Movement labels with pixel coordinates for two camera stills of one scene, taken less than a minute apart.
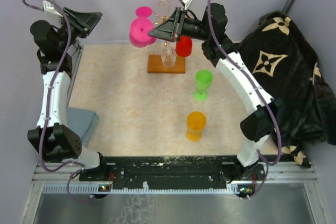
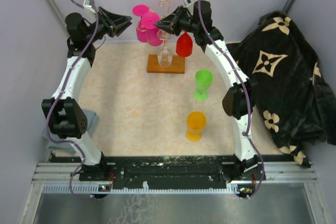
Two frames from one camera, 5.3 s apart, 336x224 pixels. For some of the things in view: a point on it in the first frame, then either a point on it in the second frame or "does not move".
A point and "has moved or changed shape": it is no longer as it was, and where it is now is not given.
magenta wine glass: x=138 y=34 has moved or changed shape
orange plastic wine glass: x=196 y=121 does not move
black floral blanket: x=277 y=53 does not move
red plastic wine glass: x=184 y=47 does not move
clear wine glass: x=168 y=56 has moved or changed shape
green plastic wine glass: x=203 y=79 does not move
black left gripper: x=83 y=22 -> x=114 y=24
